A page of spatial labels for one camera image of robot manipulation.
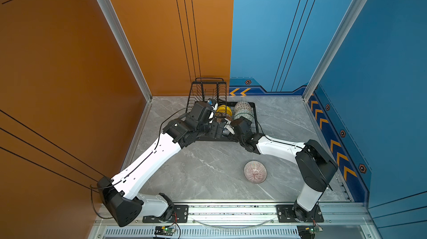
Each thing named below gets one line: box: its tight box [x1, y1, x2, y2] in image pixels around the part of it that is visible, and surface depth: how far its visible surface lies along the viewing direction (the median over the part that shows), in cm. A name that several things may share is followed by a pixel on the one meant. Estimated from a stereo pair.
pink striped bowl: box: [243, 160, 268, 184], surface depth 85 cm
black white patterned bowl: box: [234, 100, 252, 114], surface depth 111 cm
